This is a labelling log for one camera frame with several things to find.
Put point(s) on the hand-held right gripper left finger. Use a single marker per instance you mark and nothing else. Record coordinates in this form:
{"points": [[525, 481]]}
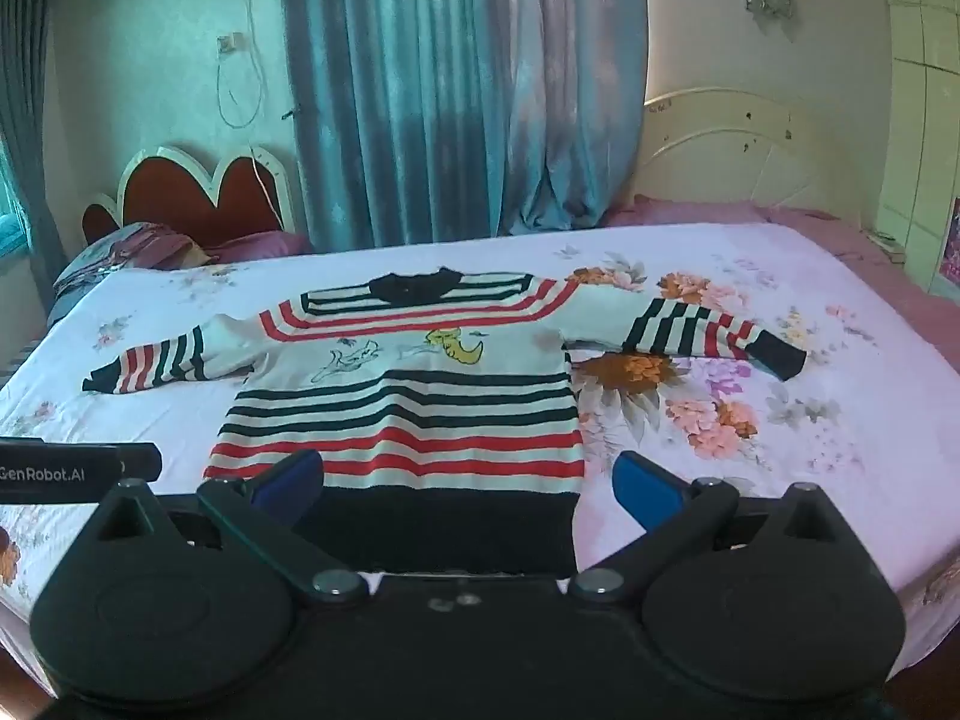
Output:
{"points": [[289, 484]]}

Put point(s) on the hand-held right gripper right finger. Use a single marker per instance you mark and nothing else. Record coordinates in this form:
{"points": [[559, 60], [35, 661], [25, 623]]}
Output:
{"points": [[645, 491]]}

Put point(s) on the striped knit sweater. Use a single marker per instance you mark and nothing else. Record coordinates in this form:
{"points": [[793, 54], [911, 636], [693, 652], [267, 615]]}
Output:
{"points": [[405, 405]]}

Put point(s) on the floral bedsheet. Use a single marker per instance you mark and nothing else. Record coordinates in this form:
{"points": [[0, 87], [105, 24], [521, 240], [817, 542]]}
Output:
{"points": [[810, 435]]}

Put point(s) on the pink pillow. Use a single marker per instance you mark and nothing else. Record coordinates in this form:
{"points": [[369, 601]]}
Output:
{"points": [[120, 255]]}

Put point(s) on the purple pillow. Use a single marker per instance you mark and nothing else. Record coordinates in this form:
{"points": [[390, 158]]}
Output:
{"points": [[262, 246]]}

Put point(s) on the red heart-shaped headboard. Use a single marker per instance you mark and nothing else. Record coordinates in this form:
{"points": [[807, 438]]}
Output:
{"points": [[187, 199]]}

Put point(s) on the purple bed cover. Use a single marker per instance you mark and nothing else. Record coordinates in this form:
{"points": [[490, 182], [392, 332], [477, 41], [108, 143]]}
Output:
{"points": [[862, 247]]}

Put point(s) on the cream arched headboard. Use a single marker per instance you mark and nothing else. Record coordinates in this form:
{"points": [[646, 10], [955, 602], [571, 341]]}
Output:
{"points": [[742, 157]]}

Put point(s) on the dark side curtain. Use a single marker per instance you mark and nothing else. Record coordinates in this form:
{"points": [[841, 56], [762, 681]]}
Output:
{"points": [[26, 105]]}

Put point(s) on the blue-grey curtain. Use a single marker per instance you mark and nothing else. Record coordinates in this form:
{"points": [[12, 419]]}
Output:
{"points": [[465, 90]]}

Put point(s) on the cream panelled cabinet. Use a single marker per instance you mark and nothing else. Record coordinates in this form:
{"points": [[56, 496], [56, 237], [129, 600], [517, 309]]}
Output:
{"points": [[919, 90]]}

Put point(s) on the pink wall poster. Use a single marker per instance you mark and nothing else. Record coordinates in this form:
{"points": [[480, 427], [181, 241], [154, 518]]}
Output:
{"points": [[951, 244]]}

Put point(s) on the wall socket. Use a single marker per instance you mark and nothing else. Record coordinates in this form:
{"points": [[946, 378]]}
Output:
{"points": [[231, 43]]}

